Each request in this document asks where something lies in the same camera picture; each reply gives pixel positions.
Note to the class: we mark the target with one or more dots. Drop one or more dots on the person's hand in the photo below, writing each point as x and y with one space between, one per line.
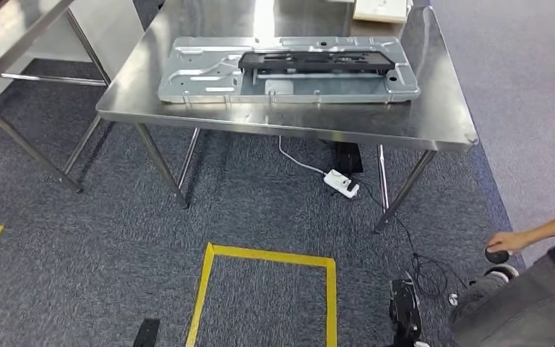
509 242

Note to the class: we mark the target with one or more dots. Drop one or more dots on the black round puck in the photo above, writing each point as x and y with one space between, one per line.
497 257

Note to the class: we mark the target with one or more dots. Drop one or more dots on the black plastic car part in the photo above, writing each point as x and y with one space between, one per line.
316 61

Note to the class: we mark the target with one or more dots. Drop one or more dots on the stainless steel workbench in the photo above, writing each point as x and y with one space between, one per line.
306 117

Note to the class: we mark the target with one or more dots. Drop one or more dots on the person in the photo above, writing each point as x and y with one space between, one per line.
521 311

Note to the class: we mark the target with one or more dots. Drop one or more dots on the small silver disc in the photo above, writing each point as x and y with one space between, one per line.
453 300

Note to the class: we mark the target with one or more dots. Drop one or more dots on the black wheeled device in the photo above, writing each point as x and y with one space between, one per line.
404 311

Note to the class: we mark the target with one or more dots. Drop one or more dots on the black floor box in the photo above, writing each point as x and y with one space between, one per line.
348 158

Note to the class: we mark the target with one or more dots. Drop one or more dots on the white power strip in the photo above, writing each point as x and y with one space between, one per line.
337 181

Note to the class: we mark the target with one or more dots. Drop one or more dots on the cardboard box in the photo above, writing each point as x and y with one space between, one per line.
380 9

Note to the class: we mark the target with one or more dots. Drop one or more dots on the stamped grey metal panel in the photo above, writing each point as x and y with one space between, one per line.
201 72

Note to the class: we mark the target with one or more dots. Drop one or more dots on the black robot foot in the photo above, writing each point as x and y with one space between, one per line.
147 333

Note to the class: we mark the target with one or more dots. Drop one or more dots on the small stainless steel table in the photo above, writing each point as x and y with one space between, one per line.
4 43

